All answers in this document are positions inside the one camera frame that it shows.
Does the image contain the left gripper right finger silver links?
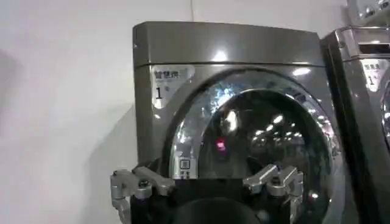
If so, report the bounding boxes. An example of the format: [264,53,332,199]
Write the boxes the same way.
[242,164,304,224]

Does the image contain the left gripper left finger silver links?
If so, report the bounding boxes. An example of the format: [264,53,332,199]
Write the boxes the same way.
[110,166,176,224]

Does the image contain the round glass dryer door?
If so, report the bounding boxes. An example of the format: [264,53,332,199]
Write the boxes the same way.
[161,68,345,224]

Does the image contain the grey dryer with number label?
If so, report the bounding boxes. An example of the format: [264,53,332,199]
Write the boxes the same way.
[320,25,390,224]
[132,21,360,224]

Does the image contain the grey appliance with knobs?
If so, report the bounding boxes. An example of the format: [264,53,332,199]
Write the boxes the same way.
[347,0,390,26]

